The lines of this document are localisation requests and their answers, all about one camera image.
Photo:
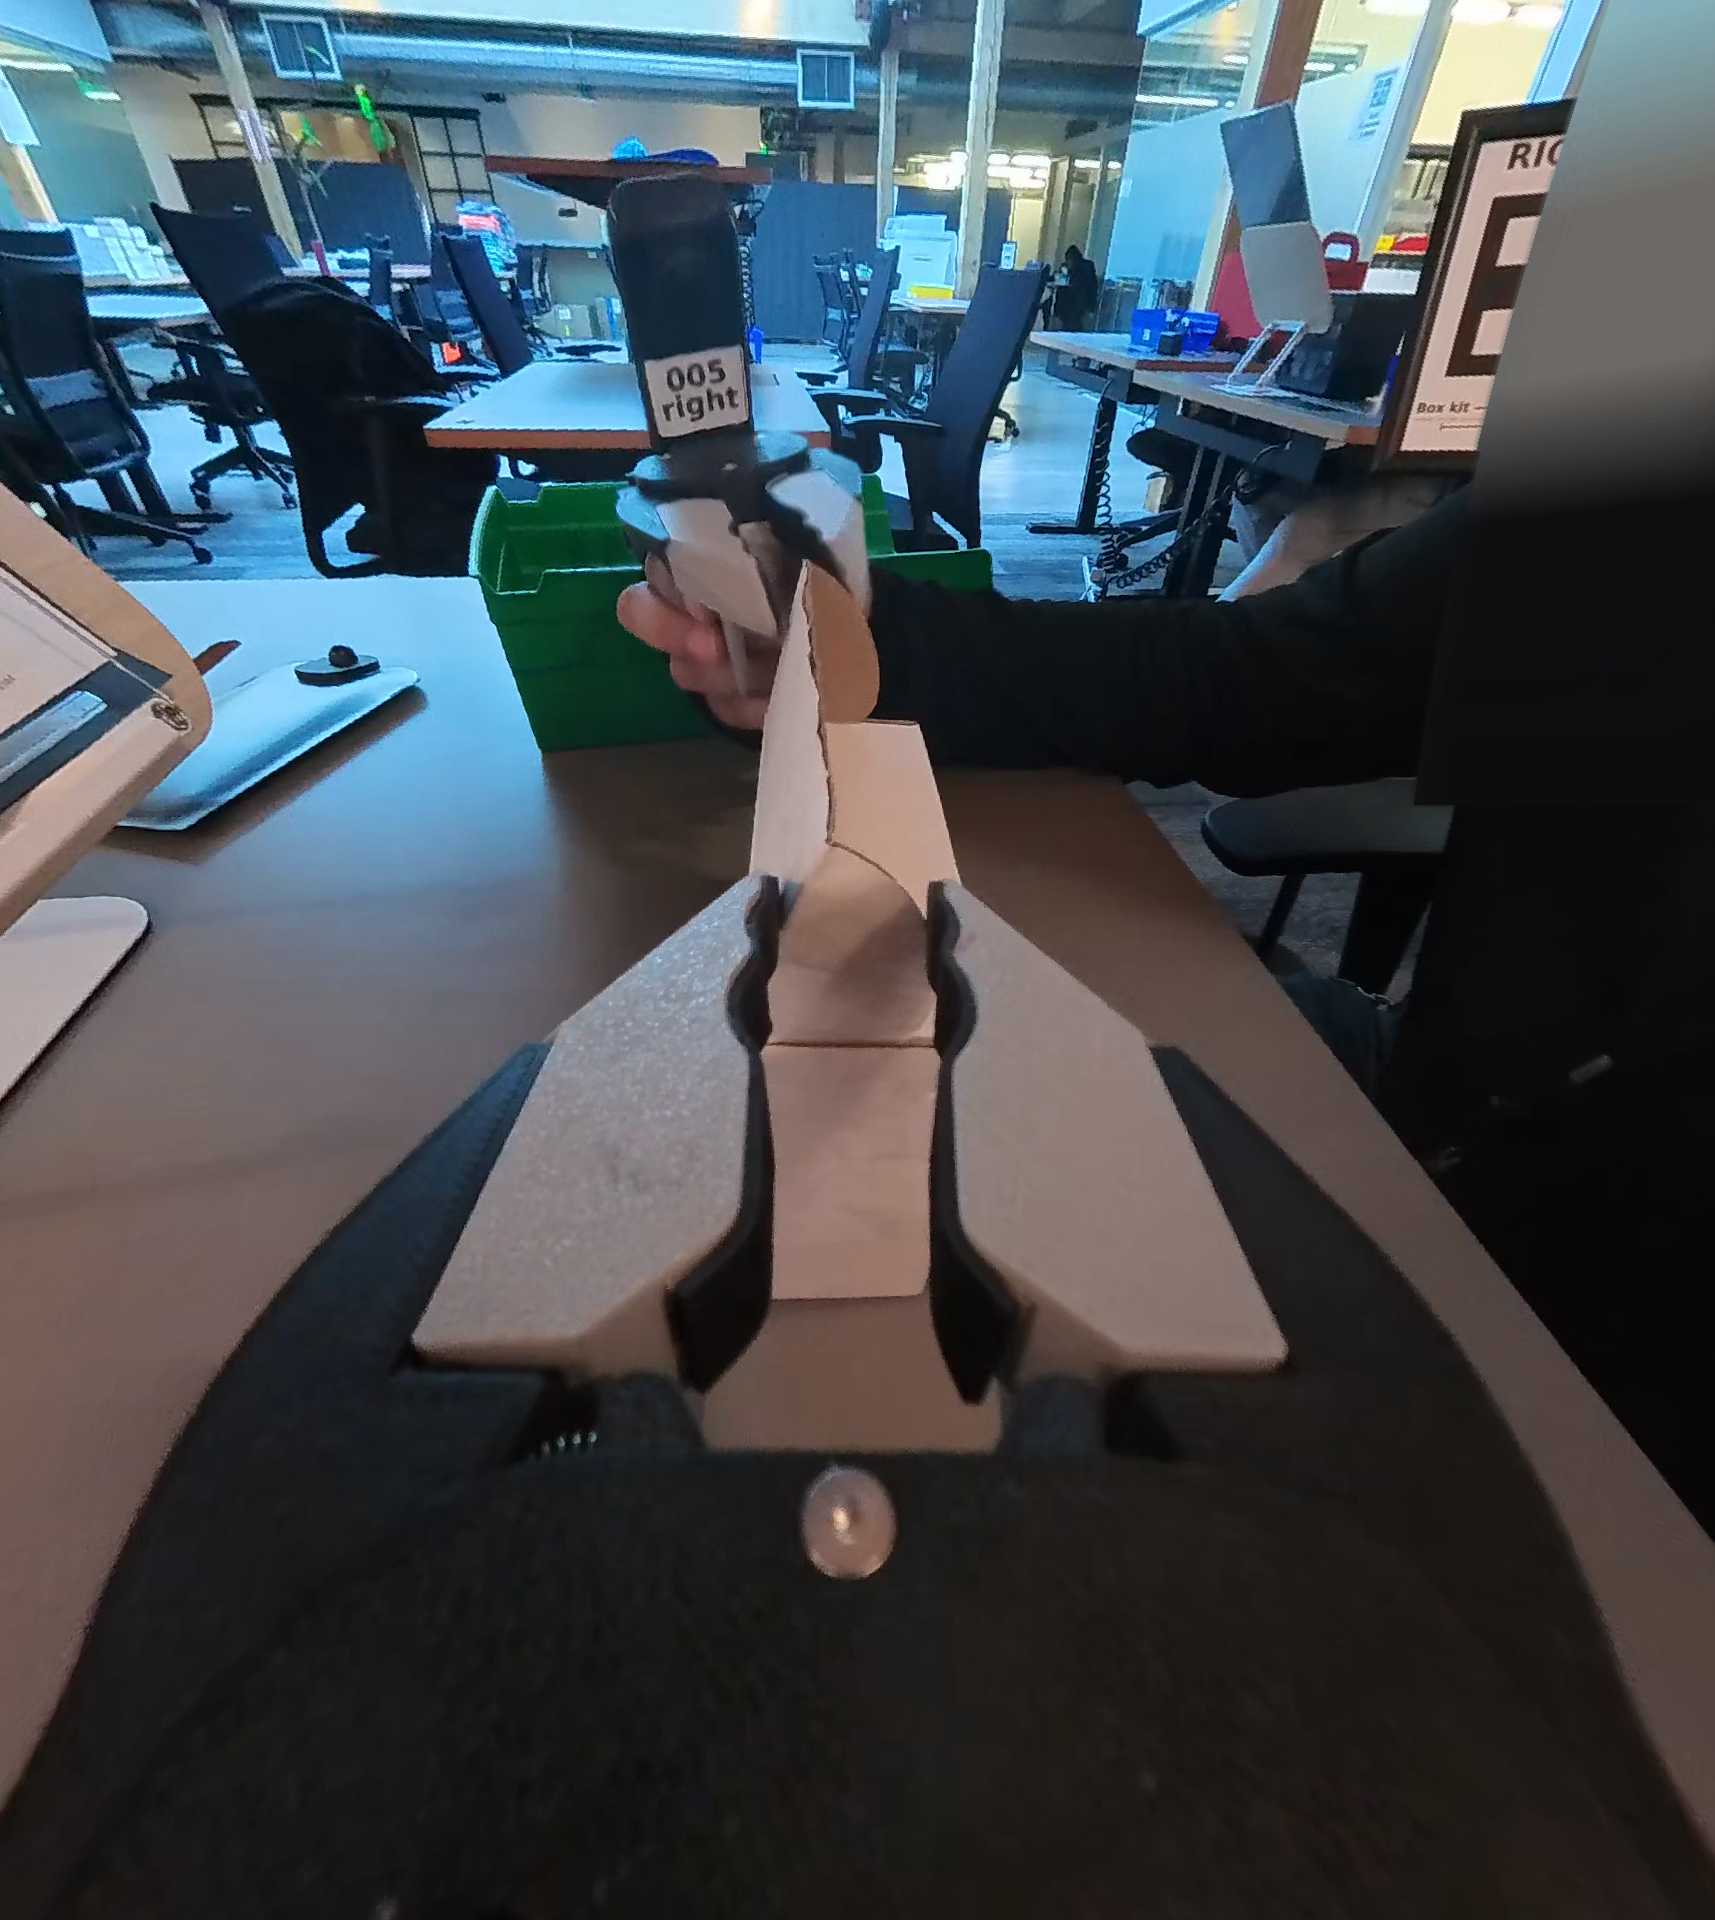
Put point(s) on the person's right hand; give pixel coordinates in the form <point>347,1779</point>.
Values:
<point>692,661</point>

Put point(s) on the small black knob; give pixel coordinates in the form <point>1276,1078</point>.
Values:
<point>341,668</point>

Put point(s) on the black framed sign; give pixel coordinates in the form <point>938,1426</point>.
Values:
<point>1488,300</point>

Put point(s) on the grey metal tray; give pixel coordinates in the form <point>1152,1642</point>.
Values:
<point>273,735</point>

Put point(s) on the brown strip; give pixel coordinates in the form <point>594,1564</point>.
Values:
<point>217,656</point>

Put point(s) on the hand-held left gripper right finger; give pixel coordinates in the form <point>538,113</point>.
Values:
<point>1112,1185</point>

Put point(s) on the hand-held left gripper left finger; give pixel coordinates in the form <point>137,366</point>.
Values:
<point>602,1185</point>

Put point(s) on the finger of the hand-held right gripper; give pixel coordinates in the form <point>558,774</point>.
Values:
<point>714,570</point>
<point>842,532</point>

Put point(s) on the white cardboard mailer box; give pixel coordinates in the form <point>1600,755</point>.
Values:
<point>850,1171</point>

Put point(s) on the person's right forearm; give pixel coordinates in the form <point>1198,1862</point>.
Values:
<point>1128,690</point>

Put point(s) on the office chair with black jacket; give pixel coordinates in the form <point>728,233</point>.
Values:
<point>333,405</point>

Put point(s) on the instruction sheet on stand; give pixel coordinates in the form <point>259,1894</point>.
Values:
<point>17,990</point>

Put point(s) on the green plastic bin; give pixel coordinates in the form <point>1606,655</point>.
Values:
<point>572,661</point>

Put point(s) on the long wooden-top desk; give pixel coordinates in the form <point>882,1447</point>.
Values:
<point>1248,392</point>

